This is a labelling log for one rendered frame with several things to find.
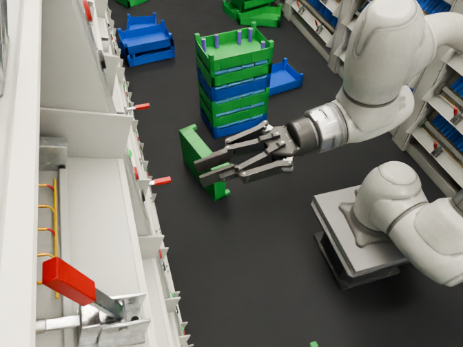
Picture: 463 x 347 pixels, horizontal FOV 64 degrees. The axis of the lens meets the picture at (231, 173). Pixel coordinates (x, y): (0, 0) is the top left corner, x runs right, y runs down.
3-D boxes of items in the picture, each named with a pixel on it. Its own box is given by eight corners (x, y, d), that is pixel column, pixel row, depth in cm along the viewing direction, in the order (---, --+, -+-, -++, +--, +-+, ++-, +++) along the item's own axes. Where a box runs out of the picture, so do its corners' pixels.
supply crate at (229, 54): (253, 36, 179) (254, 20, 173) (272, 58, 167) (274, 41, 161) (195, 49, 172) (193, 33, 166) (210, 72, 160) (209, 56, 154)
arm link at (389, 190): (379, 188, 133) (400, 144, 116) (415, 226, 122) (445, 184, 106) (342, 203, 128) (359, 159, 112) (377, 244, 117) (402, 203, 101)
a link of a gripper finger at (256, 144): (281, 135, 72) (279, 130, 73) (224, 147, 72) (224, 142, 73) (282, 149, 75) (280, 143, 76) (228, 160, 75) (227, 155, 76)
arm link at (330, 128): (350, 122, 68) (320, 133, 67) (345, 153, 75) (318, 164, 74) (326, 93, 73) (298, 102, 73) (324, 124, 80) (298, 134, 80)
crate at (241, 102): (251, 78, 197) (252, 65, 191) (268, 100, 185) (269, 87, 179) (198, 91, 190) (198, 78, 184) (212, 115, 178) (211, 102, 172)
